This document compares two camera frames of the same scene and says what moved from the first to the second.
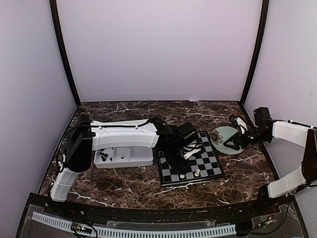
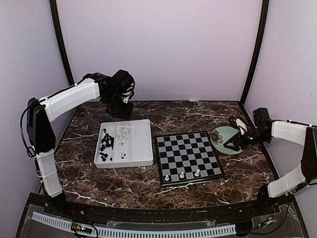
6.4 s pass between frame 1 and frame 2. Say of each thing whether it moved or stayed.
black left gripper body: moved
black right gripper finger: stayed
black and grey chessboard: stayed
